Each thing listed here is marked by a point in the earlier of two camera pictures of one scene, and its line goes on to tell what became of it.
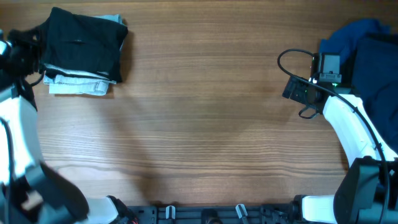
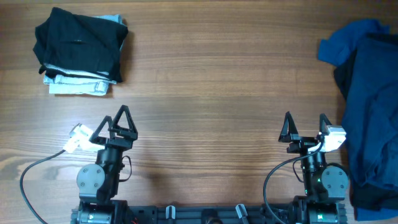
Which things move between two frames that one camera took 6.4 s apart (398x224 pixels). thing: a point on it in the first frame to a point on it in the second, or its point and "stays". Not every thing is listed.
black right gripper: (296, 94) to (301, 143)
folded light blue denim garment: (66, 81) stays
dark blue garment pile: (369, 53) stays
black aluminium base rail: (236, 214) stays
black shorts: (73, 40) stays
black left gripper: (23, 40) to (121, 144)
